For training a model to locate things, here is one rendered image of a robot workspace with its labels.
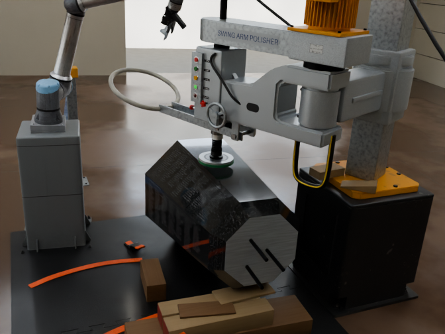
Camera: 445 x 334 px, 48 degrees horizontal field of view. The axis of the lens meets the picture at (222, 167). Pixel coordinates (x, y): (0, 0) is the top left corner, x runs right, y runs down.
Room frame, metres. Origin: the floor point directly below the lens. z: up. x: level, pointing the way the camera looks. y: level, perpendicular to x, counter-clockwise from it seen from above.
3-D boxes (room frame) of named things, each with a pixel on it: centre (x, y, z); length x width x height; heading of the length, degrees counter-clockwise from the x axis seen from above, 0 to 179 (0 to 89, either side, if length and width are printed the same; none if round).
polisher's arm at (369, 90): (2.76, -0.76, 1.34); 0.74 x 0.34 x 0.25; 138
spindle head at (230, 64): (2.80, -0.02, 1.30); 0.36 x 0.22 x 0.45; 50
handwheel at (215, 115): (2.68, 0.03, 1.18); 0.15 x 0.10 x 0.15; 50
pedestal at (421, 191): (2.91, -0.90, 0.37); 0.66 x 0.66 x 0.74; 23
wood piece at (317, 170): (2.86, -0.65, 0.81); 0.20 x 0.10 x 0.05; 121
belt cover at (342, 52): (2.62, -0.23, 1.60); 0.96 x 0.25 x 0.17; 50
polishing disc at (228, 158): (2.85, 0.04, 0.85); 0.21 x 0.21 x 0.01
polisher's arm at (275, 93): (2.59, -0.25, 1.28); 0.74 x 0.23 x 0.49; 50
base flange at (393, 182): (2.91, -0.90, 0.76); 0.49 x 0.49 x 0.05; 23
